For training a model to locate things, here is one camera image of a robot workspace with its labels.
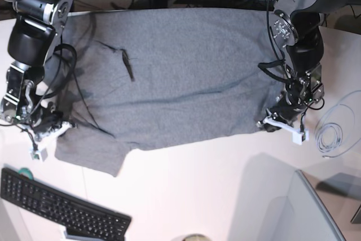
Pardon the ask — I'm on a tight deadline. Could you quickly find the grey t-shirt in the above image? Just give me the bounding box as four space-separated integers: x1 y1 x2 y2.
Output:
55 8 282 176

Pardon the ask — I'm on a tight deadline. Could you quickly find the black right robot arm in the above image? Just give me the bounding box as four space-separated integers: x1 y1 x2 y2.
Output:
1 0 73 135

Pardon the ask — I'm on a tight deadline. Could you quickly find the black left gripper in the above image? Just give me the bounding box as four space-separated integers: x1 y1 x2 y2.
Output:
263 91 306 133

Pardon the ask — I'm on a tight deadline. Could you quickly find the black computer keyboard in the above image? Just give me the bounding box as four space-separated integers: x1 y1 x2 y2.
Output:
1 168 131 240

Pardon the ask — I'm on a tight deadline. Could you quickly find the round metallic can top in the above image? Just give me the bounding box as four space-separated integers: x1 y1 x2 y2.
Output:
182 234 210 241

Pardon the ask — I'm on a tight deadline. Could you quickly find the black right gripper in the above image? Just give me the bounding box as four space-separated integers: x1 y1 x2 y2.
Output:
27 106 64 137

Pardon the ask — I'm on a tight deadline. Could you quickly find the green tape roll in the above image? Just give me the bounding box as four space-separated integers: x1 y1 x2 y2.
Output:
17 168 34 180

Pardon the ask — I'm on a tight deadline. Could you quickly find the coiled white cable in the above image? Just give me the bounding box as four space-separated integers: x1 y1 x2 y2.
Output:
315 90 361 159

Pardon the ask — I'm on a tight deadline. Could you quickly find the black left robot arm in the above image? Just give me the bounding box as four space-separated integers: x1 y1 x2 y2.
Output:
257 0 326 132

